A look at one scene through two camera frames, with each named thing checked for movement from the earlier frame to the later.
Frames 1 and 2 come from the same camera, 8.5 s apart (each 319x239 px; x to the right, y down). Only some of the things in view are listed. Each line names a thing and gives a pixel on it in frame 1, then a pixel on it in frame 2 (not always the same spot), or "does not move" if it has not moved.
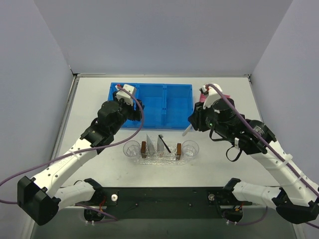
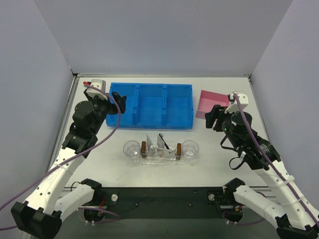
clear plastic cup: (131, 148) does not move
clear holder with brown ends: (164, 155) does not move
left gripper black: (136, 112) to (113, 102)
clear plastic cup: (190, 149) does not move
